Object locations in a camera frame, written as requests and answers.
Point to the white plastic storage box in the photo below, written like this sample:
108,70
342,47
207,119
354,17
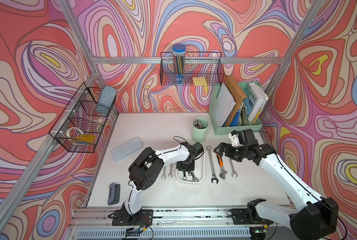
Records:
199,171

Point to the black wire basket wall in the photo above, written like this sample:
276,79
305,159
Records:
197,64
84,112

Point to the grey bracket on table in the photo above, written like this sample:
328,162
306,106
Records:
114,194

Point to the silver double open-end wrench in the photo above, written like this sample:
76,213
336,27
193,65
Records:
233,172

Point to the white paper folder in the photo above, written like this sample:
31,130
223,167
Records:
223,106

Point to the yellow pad in basket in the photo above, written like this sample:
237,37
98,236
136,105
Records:
84,139

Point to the yellow sticky notes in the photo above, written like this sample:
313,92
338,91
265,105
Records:
199,81

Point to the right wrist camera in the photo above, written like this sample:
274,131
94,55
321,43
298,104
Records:
243,138

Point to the orange handle adjustable wrench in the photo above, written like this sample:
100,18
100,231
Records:
223,172

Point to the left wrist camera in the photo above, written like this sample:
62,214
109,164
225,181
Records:
197,150

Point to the translucent box lid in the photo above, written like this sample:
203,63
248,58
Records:
124,150

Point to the small silver ring wrench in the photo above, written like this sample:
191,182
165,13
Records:
163,176

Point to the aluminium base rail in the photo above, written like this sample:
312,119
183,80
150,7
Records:
172,223

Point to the large silver combination wrench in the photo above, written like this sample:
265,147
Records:
214,177

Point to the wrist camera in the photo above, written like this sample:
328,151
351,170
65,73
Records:
243,138
197,150

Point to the green cup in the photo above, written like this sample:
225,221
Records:
199,135

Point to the green file organizer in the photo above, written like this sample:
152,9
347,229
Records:
219,131

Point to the white book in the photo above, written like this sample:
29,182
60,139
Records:
257,100

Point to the silver 19 combination wrench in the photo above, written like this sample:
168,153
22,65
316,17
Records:
194,178

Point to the grey sponge block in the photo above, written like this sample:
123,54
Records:
107,96

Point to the brown cardboard folder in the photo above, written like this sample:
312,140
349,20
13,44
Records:
238,96

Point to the clear tape roll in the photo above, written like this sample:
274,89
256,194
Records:
73,132

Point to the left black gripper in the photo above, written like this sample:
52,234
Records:
180,167

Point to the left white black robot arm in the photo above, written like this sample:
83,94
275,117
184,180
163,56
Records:
143,173

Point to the black wire basket back wall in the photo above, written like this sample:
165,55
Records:
197,64

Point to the blue lid pencil tube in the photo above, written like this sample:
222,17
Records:
178,54

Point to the drill bits in cup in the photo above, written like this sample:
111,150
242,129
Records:
197,124

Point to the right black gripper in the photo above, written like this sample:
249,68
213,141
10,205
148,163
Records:
228,153

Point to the black wire basket left wall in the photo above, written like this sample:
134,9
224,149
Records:
84,112

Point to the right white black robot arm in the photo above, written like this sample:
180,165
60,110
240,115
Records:
313,217

